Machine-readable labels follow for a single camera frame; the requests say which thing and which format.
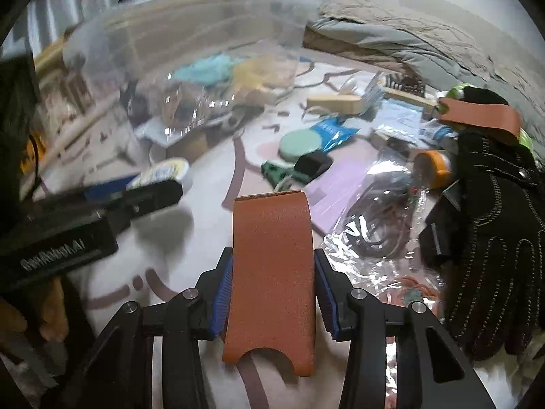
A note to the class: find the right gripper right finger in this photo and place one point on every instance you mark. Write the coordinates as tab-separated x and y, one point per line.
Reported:
432	372

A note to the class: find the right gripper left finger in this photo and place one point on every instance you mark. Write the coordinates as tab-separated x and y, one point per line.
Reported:
117	372

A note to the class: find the light blue wipes packet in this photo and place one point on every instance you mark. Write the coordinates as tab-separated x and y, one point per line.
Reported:
207	71

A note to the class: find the black stitched work glove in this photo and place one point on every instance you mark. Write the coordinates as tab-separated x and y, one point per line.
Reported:
490	246

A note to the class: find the round tape measure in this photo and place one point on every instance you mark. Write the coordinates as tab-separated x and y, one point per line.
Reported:
177	169

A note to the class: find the orange tape roll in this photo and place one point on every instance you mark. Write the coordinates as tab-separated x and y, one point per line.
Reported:
433	169

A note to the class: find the lilac paper sheet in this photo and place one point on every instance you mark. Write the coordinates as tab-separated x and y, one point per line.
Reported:
329	194

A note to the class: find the clear plastic storage box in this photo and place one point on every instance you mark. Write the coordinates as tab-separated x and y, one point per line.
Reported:
183	63

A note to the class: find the small black box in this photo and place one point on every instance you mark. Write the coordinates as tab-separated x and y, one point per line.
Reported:
310	166

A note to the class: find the green plastic clips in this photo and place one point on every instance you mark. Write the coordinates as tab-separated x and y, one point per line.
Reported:
280	178

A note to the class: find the blue snack sachet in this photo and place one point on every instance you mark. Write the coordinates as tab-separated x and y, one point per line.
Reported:
332	133

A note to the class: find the mint green round case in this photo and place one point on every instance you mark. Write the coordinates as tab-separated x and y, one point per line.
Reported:
297	143

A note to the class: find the green dotted white packet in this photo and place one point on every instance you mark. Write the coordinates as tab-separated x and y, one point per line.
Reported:
466	107

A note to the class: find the wooden block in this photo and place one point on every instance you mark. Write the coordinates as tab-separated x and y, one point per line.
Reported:
345	104

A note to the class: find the wooden hair brush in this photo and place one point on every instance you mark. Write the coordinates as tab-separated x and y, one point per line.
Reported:
407	89

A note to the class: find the beige left pillow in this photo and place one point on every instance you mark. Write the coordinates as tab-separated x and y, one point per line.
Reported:
446	38

